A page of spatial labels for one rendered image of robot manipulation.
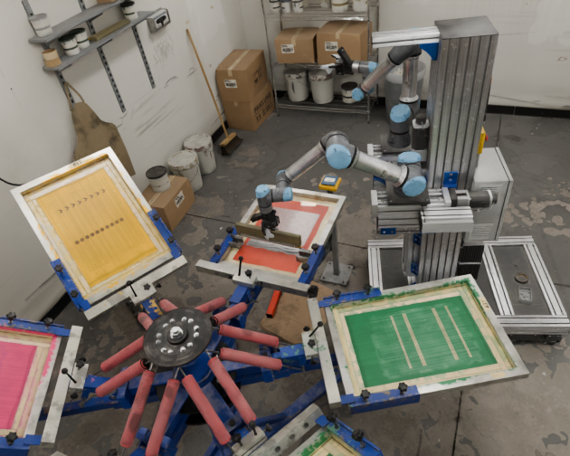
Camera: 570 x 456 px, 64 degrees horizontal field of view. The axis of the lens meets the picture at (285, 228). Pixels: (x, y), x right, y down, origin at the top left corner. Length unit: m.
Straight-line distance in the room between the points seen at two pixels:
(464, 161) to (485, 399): 1.52
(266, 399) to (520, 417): 1.59
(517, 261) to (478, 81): 1.72
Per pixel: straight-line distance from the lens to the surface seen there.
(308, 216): 2.94
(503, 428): 3.27
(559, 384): 3.52
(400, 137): 2.95
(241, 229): 2.69
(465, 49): 2.42
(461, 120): 2.59
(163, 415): 2.01
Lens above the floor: 2.87
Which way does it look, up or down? 42 degrees down
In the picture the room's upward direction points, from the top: 10 degrees counter-clockwise
